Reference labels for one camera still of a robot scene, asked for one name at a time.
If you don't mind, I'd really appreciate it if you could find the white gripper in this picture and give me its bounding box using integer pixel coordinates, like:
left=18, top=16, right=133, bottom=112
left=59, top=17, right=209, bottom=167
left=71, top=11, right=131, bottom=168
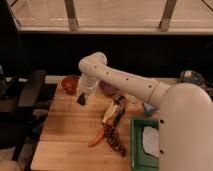
left=77, top=75, right=98, bottom=96

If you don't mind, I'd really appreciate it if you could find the black eraser block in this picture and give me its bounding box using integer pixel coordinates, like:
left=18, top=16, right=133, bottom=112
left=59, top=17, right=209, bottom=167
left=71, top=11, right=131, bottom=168
left=77, top=93, right=86, bottom=105

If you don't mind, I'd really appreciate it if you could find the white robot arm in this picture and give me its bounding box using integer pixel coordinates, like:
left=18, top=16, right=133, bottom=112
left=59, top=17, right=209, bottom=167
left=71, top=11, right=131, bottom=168
left=77, top=52, right=213, bottom=171

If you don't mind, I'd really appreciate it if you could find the red-brown bowl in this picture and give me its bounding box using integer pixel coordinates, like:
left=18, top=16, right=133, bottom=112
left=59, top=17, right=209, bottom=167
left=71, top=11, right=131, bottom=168
left=61, top=75, right=79, bottom=95

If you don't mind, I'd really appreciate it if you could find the purple bowl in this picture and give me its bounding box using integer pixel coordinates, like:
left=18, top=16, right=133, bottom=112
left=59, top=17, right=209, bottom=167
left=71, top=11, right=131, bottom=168
left=99, top=81, right=119, bottom=96

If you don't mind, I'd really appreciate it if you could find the yellow banana toy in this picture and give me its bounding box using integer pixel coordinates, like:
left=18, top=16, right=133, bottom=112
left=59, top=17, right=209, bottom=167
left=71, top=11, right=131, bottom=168
left=102, top=102, right=117, bottom=123

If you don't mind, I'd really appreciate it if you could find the orange carrot toy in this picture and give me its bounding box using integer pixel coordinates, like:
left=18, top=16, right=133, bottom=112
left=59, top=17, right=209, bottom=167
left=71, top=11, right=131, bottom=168
left=88, top=127, right=104, bottom=147

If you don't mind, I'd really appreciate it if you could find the dark grape bunch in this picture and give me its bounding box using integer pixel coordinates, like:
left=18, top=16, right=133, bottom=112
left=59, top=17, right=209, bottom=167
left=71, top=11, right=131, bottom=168
left=104, top=124, right=126, bottom=157

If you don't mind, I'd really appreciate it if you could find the blue sponge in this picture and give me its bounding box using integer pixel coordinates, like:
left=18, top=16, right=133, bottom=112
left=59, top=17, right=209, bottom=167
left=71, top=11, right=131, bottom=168
left=143, top=103, right=157, bottom=117

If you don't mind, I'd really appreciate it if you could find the black office chair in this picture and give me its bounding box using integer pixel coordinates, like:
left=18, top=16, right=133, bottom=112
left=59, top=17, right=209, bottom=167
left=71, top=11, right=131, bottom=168
left=0, top=0, right=46, bottom=161

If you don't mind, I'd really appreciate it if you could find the white crumpled cloth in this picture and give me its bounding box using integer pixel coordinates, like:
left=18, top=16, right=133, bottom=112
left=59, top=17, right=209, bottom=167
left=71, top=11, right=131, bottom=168
left=143, top=126, right=159, bottom=157

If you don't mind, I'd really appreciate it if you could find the green plastic tray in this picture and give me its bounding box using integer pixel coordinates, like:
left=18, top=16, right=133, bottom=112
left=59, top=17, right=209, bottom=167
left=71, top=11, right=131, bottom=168
left=130, top=117, right=159, bottom=171

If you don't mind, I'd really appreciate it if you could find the grey round device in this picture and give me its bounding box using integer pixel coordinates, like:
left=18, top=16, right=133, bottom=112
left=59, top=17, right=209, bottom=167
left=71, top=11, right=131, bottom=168
left=180, top=70, right=205, bottom=86

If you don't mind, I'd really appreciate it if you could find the black handled utensil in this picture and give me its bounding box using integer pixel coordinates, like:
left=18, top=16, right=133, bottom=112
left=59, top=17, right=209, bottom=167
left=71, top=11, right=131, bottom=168
left=113, top=96, right=127, bottom=127

